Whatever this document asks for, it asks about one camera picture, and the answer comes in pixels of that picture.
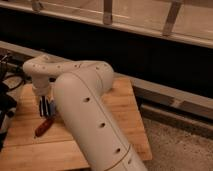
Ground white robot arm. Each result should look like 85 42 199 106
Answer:
23 55 148 171

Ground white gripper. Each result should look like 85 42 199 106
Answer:
32 79 56 112

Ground black cables and equipment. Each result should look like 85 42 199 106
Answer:
0 53 26 151

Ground metal window rail frame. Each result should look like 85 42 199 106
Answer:
0 0 213 49

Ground red pocket knife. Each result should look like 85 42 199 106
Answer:
34 117 55 138

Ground wooden cutting board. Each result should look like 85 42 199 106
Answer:
0 77 152 171

